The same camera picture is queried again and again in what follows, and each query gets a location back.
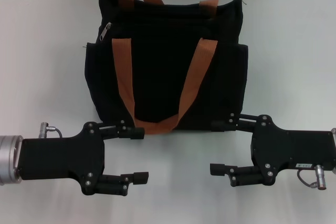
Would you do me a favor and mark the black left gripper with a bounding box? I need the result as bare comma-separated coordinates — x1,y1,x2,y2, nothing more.
18,120,150,198

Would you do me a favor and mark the left arm cable with connector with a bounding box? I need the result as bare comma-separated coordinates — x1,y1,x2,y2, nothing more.
38,122,64,139

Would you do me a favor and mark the black bag with brown straps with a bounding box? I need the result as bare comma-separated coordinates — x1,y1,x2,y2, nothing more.
84,0,249,135

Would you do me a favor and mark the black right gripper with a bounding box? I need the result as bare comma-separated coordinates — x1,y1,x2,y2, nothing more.
209,113,336,188

